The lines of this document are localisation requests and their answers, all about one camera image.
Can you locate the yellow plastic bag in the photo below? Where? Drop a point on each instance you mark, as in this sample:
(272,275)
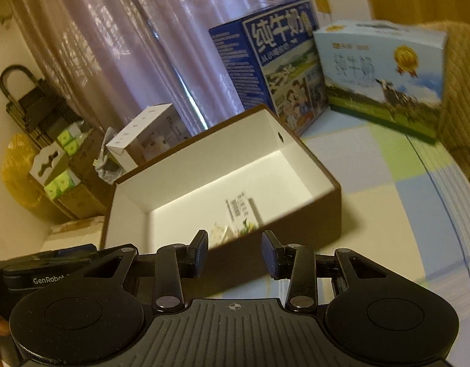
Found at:
(17,176)

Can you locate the white green medicine box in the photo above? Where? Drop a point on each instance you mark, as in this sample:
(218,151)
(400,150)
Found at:
(240,210)

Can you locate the cardboard box of tissue packs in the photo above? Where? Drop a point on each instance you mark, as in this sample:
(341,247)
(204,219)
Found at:
(86,198)

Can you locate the white printed cardboard box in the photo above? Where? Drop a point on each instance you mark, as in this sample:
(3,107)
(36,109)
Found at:
(135,133)

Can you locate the purple patterned curtain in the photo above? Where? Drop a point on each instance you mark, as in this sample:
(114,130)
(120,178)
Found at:
(143,26)

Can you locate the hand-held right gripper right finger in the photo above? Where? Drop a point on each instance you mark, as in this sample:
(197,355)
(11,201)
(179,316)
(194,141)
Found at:
(271,256)

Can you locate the light blue milk carton box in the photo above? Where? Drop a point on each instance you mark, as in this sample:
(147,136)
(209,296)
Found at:
(372,76)

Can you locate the white bin with rubbish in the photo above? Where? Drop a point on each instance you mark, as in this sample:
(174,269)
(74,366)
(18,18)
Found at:
(105,168)

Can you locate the dark blue milk carton box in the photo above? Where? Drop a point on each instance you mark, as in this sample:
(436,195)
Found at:
(281,65)

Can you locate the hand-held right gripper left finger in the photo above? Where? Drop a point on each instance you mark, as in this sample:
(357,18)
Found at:
(199,254)

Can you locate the checkered pastel bedsheet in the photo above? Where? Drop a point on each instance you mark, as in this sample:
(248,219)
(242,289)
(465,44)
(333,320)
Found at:
(392,206)

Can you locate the small white paper packet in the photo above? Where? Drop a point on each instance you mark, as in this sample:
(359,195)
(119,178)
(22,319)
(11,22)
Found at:
(219,234)

